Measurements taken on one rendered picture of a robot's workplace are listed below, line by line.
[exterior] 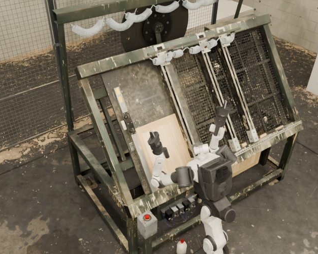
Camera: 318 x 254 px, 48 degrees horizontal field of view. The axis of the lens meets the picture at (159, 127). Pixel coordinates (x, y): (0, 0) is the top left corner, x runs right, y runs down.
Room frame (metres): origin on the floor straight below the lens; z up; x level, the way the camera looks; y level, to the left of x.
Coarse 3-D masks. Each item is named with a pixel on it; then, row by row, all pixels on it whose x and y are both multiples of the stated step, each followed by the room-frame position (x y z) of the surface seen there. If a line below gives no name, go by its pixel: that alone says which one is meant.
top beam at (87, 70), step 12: (240, 24) 3.48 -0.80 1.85; (252, 24) 3.55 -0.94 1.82; (264, 24) 3.65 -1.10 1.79; (192, 36) 3.13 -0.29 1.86; (216, 36) 3.25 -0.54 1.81; (144, 48) 2.83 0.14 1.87; (180, 48) 2.99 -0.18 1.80; (108, 60) 2.62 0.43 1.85; (120, 60) 2.66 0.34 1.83; (132, 60) 2.71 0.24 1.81; (144, 60) 2.83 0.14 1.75; (84, 72) 2.47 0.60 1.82; (96, 72) 2.51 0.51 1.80
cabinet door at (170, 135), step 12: (156, 120) 2.51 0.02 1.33; (168, 120) 2.55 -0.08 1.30; (144, 132) 2.40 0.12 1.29; (168, 132) 2.48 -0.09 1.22; (180, 132) 2.53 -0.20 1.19; (144, 144) 2.32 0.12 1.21; (168, 144) 2.41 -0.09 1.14; (180, 144) 2.45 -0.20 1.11; (180, 156) 2.37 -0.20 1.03; (168, 168) 2.26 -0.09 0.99
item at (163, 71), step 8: (168, 56) 2.77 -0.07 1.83; (168, 64) 2.83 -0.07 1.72; (160, 72) 2.83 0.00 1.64; (168, 72) 2.81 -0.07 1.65; (168, 80) 2.79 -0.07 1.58; (168, 88) 2.72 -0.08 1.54; (168, 96) 2.72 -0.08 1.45; (176, 96) 2.69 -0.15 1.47; (176, 104) 2.64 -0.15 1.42; (176, 112) 2.61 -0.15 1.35; (184, 120) 2.57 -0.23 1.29; (184, 128) 2.52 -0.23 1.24; (184, 136) 2.50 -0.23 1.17; (192, 144) 2.46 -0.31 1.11; (192, 152) 2.40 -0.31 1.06
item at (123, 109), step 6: (114, 90) 2.53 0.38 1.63; (120, 108) 2.45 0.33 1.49; (126, 108) 2.46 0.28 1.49; (126, 126) 2.38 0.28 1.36; (132, 138) 2.30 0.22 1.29; (138, 144) 2.29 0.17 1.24; (138, 150) 2.25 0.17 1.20; (138, 156) 2.22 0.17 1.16; (144, 156) 2.23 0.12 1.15; (144, 162) 2.20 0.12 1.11; (144, 168) 2.16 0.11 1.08; (144, 174) 2.15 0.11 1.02; (150, 174) 2.14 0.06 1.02; (150, 180) 2.11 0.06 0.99; (150, 186) 2.07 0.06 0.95; (150, 192) 2.07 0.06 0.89
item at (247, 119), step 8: (232, 32) 3.20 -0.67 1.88; (232, 40) 3.18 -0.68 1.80; (224, 48) 3.26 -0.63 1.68; (224, 56) 3.20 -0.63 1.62; (224, 64) 3.19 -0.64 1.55; (232, 64) 3.17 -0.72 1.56; (232, 72) 3.14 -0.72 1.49; (232, 80) 3.07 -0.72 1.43; (232, 88) 3.06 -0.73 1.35; (240, 88) 3.04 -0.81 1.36; (240, 96) 2.98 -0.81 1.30; (240, 104) 2.94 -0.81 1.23; (240, 112) 2.93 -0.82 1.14; (248, 112) 2.91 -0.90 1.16; (248, 120) 2.85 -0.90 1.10; (248, 128) 2.81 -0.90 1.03; (248, 136) 2.79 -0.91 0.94; (256, 136) 2.77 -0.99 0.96
